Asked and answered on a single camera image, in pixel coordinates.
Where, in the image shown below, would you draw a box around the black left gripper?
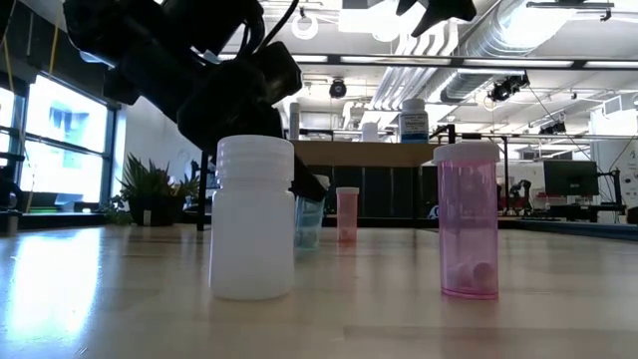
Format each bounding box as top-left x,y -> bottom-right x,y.
177,42 -> 331,203

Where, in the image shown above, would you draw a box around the teal vial white cap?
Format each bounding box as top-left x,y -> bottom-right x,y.
293,174 -> 331,250

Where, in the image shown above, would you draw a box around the orange vial white cap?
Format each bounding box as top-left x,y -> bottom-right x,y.
335,186 -> 361,244

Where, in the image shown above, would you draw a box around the white ribbed-lid plastic jar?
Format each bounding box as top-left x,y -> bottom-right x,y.
208,135 -> 296,301

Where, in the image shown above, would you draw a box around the white bottle blue label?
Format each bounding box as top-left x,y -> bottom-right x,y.
398,98 -> 430,145

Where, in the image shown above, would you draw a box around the pink vial white cap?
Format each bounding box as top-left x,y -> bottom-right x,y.
432,142 -> 501,301

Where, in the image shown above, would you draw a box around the wooden shelf black legs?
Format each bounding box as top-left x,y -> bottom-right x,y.
196,127 -> 509,235

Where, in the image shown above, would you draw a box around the dark cabinet fronts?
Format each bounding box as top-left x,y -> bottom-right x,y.
318,166 -> 440,219

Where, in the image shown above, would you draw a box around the long strip light bar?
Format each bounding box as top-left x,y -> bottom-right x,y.
213,49 -> 638,70

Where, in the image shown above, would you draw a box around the black track light cluster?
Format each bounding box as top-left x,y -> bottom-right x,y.
485,72 -> 531,104

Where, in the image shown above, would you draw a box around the black round ceiling spotlight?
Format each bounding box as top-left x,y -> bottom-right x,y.
328,78 -> 349,100

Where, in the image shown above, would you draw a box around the potted green plant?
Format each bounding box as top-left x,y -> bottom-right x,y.
102,153 -> 201,228

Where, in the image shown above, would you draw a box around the black computer monitor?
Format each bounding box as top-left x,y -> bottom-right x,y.
542,159 -> 600,198

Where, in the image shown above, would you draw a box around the black office desk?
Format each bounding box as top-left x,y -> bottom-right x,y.
530,196 -> 629,224

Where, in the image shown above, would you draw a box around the large window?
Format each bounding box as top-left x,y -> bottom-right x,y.
0,73 -> 110,206

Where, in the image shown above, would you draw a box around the silver air duct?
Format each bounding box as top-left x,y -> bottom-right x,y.
438,0 -> 582,104

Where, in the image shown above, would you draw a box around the white cable coil ring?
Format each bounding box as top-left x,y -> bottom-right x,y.
290,12 -> 320,41

